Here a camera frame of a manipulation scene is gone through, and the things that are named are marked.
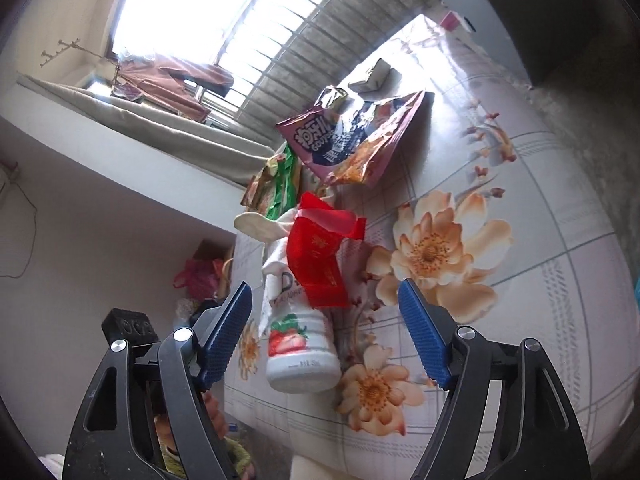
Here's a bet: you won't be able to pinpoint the white strawberry label bottle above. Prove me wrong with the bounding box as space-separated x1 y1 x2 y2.
259 240 343 395

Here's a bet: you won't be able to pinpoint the red plastic wrapper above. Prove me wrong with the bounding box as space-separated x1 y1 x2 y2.
286 191 368 310

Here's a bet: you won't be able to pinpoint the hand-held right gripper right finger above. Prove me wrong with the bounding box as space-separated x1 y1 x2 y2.
397 277 593 480

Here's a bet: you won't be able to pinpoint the crumpled pale wrapper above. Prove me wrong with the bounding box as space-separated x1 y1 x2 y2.
348 56 392 92

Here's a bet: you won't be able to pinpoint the brown snack wrapper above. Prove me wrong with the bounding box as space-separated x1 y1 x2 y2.
241 152 281 211

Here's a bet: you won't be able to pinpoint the grey cabinet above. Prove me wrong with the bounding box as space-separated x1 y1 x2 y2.
427 0 546 88

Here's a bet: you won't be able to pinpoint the cream oval plastic piece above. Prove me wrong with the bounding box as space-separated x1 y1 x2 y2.
234 211 292 242

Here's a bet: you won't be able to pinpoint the green snack bag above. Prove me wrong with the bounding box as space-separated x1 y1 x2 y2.
265 142 303 221

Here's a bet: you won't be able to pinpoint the metal window railing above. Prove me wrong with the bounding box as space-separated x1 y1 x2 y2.
195 0 431 126

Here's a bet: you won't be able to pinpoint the pink plastic bag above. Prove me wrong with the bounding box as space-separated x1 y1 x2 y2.
173 257 226 301

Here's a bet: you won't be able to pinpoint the purple and orange snack bag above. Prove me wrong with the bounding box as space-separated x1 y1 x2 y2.
275 87 427 188

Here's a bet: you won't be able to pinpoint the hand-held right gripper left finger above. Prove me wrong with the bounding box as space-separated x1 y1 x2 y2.
62 280 253 480

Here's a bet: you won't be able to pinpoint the green fluffy garment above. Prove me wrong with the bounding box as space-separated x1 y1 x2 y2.
222 435 253 480

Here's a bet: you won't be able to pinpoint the floral tablecloth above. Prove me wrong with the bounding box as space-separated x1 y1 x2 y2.
222 12 640 480

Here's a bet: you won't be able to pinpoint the hanging pink clothes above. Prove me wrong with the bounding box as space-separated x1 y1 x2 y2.
112 55 236 121

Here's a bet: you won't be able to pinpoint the thin wall cable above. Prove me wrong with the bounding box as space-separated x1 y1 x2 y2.
0 160 38 278

